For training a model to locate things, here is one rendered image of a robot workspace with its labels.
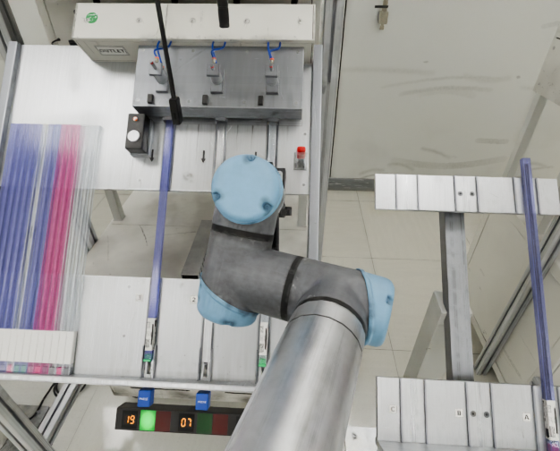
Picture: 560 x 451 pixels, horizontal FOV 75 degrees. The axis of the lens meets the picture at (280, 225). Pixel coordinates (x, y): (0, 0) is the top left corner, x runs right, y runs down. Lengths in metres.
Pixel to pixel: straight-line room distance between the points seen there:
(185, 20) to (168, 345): 0.65
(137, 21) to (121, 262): 0.68
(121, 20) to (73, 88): 0.19
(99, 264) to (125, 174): 0.46
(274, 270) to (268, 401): 0.16
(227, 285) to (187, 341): 0.37
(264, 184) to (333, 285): 0.12
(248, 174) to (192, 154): 0.43
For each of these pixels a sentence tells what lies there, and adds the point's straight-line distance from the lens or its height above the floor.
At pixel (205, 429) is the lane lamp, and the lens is 0.80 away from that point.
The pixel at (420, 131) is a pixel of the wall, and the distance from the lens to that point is 2.62.
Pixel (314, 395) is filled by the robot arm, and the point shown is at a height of 1.13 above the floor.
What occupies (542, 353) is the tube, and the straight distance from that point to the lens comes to 0.79.
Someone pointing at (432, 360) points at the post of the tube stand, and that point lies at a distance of 0.92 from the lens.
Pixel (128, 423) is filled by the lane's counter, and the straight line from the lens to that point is 0.84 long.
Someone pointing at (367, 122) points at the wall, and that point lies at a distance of 2.52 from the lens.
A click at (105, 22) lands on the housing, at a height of 1.26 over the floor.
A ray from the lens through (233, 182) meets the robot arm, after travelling 0.38.
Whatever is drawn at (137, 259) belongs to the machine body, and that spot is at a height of 0.62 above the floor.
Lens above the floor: 1.37
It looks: 36 degrees down
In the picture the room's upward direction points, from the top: straight up
